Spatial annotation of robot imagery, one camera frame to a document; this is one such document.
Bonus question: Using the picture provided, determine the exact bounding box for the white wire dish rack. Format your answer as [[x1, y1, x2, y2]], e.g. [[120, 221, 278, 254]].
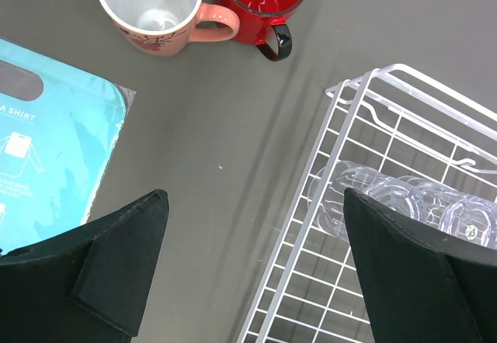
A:
[[235, 64, 496, 342]]

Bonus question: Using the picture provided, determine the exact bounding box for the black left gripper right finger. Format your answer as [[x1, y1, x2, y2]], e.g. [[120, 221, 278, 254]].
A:
[[343, 189, 496, 342]]

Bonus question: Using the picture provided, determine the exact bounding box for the red mug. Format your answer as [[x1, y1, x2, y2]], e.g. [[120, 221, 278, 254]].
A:
[[215, 0, 303, 62]]

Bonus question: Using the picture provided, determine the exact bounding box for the clear glass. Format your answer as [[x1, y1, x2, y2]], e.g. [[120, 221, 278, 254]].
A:
[[400, 175, 496, 250], [315, 161, 428, 241]]

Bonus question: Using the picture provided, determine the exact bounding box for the teal shirt folding board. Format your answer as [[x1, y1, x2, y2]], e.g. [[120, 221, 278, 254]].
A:
[[1, 40, 136, 254]]

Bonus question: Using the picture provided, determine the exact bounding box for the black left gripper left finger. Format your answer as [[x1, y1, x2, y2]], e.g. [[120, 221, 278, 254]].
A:
[[1, 189, 169, 342]]

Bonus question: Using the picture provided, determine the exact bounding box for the pink floral mug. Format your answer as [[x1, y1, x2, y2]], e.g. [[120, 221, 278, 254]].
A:
[[99, 0, 240, 57]]

